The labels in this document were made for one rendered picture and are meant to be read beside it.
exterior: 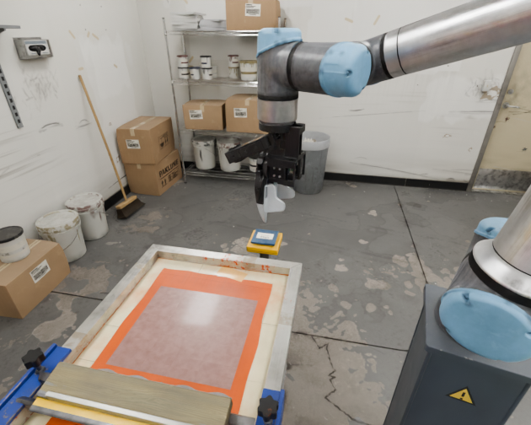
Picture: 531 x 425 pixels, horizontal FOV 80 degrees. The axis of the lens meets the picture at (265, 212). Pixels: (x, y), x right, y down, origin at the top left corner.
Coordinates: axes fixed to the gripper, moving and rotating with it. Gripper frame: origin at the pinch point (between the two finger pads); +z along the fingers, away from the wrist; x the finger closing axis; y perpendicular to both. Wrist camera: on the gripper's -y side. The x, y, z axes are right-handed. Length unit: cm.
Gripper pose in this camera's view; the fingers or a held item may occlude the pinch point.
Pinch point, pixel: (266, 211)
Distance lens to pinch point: 71.0
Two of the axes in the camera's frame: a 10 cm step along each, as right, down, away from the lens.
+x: 3.9, -4.6, 8.0
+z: 0.0, 8.7, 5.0
